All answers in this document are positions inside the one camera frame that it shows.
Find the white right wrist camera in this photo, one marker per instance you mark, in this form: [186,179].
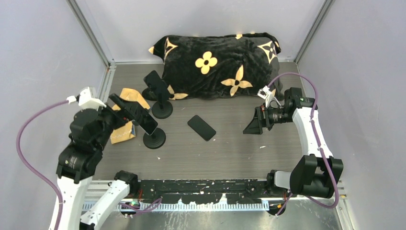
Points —
[268,95]

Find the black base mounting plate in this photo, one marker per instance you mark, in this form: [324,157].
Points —
[235,191]

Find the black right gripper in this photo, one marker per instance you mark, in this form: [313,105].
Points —
[262,117]

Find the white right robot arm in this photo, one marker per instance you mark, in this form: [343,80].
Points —
[317,173]

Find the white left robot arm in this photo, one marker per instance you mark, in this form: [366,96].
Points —
[90,132]

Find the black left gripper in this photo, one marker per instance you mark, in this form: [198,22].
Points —
[113,112]

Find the small black smartphone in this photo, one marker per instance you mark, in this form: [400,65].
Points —
[203,129]

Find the black flower-pattern pillow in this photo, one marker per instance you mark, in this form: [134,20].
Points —
[210,67]

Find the white-edged smartphone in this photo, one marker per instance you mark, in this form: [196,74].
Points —
[145,120]

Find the yellow cloth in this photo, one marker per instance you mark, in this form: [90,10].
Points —
[127,131]

